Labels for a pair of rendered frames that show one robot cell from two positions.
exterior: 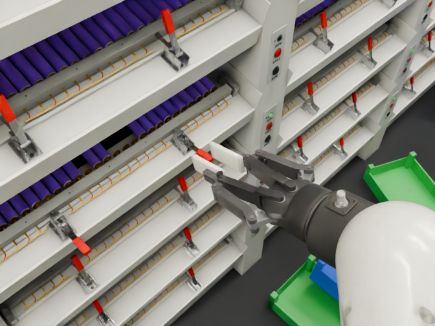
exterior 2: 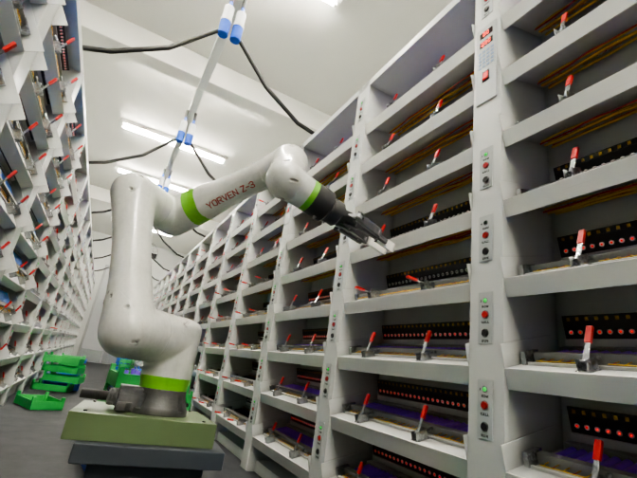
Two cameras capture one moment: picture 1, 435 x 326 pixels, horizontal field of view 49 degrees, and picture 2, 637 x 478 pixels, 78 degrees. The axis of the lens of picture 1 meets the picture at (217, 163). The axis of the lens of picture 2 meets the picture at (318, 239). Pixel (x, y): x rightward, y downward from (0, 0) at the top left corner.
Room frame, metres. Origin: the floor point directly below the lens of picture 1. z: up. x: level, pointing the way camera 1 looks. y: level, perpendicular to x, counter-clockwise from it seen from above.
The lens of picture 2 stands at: (0.65, -1.12, 0.49)
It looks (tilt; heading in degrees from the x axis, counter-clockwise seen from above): 19 degrees up; 108
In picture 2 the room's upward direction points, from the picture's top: 8 degrees clockwise
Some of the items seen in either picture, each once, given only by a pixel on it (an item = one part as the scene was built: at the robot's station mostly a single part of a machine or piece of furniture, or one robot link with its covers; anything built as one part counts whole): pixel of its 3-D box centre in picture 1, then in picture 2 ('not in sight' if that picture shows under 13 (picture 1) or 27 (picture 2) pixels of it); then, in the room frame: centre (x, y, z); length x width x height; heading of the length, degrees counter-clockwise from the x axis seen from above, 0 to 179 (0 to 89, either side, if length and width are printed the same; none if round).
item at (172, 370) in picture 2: not in sight; (169, 351); (-0.05, -0.16, 0.48); 0.16 x 0.13 x 0.19; 83
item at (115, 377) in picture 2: not in sight; (149, 378); (-0.54, 0.44, 0.36); 0.30 x 0.20 x 0.08; 53
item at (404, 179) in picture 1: (411, 195); not in sight; (1.02, -0.70, 0.04); 0.30 x 0.20 x 0.08; 20
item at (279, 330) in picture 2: not in sight; (291, 289); (-0.16, 0.96, 0.91); 0.20 x 0.09 x 1.81; 44
